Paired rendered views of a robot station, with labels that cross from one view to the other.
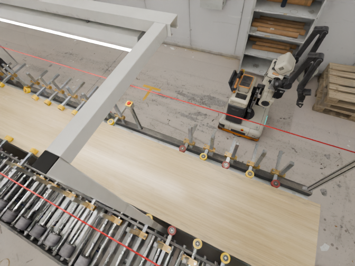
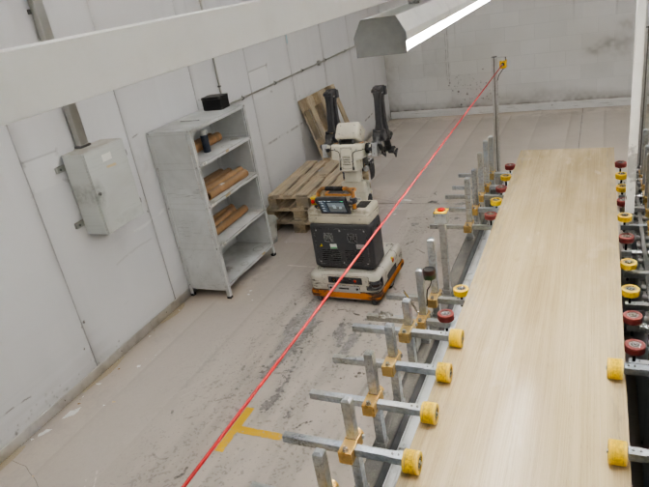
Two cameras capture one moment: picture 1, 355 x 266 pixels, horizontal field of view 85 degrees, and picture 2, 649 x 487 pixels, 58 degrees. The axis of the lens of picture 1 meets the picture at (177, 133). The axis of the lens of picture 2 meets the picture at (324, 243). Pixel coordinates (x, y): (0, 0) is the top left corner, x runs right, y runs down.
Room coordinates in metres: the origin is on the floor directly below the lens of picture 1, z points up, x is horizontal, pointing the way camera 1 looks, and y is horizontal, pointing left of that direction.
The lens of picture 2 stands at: (2.49, 3.39, 2.47)
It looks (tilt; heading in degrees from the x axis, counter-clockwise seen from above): 24 degrees down; 264
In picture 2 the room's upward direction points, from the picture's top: 10 degrees counter-clockwise
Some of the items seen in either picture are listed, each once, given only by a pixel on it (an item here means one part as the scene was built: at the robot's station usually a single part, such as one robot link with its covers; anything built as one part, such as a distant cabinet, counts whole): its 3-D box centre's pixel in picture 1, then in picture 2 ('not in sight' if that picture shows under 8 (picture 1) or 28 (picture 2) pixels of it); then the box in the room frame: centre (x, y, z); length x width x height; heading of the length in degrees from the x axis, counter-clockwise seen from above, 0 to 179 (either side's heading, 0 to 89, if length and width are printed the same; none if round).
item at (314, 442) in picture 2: (47, 85); (345, 447); (2.36, 1.77, 0.95); 0.50 x 0.04 x 0.04; 147
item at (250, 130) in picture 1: (243, 116); (357, 269); (1.74, -1.12, 0.16); 0.67 x 0.64 x 0.25; 56
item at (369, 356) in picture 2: (61, 92); (376, 400); (2.18, 1.53, 0.93); 0.04 x 0.04 x 0.48; 57
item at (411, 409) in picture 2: (59, 89); (368, 402); (2.22, 1.56, 0.95); 0.50 x 0.04 x 0.04; 147
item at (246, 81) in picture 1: (245, 83); (341, 197); (1.80, -1.02, 0.87); 0.23 x 0.15 x 0.11; 146
